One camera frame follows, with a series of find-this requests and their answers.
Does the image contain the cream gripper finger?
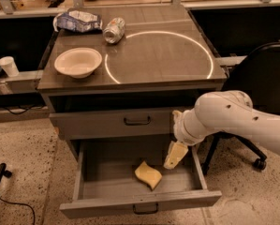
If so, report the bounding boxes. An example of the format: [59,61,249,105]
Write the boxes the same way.
[164,142,188,170]

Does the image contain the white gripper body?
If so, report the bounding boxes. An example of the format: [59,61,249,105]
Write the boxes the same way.
[172,109,208,146]

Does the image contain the yellow sponge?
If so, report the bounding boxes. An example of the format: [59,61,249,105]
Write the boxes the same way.
[135,161,162,190]

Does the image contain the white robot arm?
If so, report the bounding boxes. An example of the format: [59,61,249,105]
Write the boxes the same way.
[164,90,280,170]

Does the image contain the closed upper drawer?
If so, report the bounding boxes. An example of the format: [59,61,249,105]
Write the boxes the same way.
[50,107,185,140]

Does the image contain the grey drawer cabinet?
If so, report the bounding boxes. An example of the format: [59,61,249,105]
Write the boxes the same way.
[38,6,226,155]

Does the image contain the open middle drawer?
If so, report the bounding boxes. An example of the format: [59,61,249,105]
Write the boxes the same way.
[60,134,222,218]

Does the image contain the black office chair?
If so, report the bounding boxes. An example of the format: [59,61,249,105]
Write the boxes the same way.
[201,41,280,175]

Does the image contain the crushed silver soda can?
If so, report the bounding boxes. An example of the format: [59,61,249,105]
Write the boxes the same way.
[103,17,125,44]

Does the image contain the white bowl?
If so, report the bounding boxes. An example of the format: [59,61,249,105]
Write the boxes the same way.
[54,48,102,79]

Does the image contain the blue white chip bag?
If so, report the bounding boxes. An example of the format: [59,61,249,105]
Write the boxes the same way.
[52,10,102,33]

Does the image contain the white paper cup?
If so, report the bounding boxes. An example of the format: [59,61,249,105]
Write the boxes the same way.
[0,56,19,77]

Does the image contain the black floor cable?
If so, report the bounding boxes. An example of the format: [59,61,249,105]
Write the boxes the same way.
[0,161,37,225]

